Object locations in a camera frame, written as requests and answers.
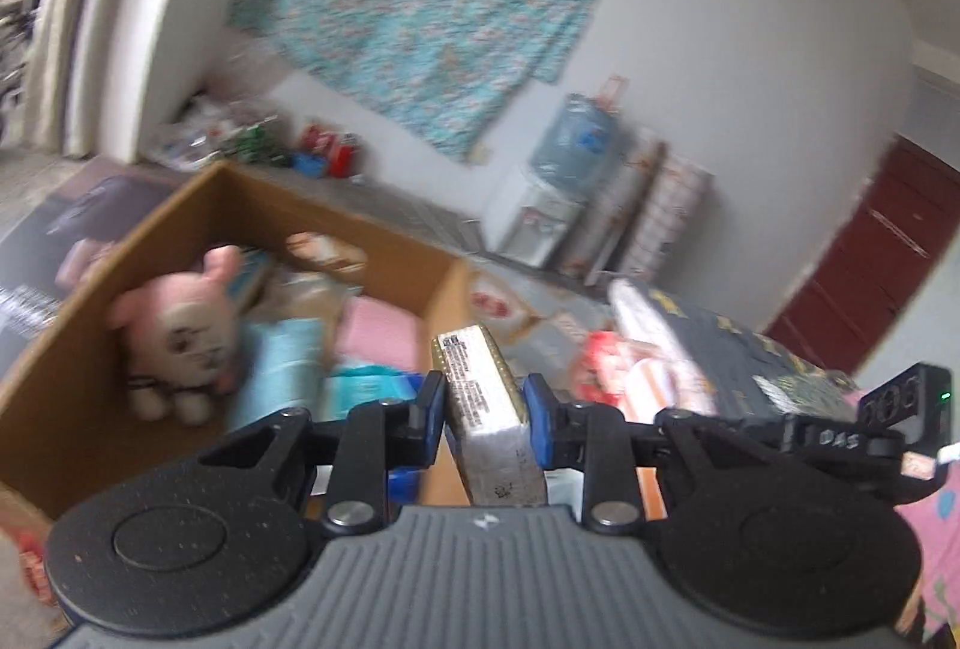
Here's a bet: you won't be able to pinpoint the pink knitted cloth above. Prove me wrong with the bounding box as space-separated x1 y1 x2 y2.
334 296 423 373

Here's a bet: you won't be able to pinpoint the water dispenser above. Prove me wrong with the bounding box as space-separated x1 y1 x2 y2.
480 166 583 268

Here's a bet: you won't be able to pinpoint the gold silver pack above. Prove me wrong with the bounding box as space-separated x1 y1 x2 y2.
433 324 547 507

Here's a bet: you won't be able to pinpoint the rolled floor mat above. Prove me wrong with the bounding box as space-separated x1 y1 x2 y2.
617 151 713 283
555 127 665 286

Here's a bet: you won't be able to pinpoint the brown cardboard box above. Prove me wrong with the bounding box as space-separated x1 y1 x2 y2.
2 163 469 519

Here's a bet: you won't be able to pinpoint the grey quilt with stars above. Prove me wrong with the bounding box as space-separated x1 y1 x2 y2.
607 278 857 421

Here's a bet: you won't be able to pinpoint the green bottles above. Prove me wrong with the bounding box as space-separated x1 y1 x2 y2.
233 122 290 168

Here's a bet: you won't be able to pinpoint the light blue towel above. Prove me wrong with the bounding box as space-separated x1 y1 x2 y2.
226 319 324 431

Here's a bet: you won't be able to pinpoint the dark red door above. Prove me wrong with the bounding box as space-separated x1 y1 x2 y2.
766 135 958 374

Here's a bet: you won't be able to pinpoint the plastic bags pile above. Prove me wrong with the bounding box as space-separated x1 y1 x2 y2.
140 91 268 172

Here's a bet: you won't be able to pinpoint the teal tissue pack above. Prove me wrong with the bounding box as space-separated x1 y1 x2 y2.
314 364 423 421

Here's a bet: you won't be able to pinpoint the blue water jug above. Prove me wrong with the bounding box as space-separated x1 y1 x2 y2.
529 94 623 202

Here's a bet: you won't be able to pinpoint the pink blanket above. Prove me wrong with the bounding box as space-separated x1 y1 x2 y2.
856 364 958 647

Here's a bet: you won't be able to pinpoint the poster on floor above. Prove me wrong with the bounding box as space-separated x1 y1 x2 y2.
2 158 184 369

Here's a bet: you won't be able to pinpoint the pink plush doll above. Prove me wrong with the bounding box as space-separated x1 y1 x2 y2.
107 246 241 426

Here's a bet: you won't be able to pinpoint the red thermos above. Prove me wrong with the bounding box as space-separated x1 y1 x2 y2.
327 132 363 179

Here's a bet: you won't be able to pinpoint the red white wet wipes pack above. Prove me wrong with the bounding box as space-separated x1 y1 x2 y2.
569 330 711 423

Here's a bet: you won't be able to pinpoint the grey curtain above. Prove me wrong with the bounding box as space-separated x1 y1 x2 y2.
21 0 137 155

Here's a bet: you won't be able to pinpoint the beige plastic bag pack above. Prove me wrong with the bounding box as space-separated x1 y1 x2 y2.
247 270 361 328

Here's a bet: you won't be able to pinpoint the blue bowl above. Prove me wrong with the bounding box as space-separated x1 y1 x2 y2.
291 151 329 179

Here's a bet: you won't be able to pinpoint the rolled floor mat left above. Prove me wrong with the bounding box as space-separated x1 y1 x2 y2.
555 127 665 286

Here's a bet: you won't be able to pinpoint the rolled floor mat right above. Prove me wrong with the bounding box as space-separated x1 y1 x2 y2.
617 151 713 283

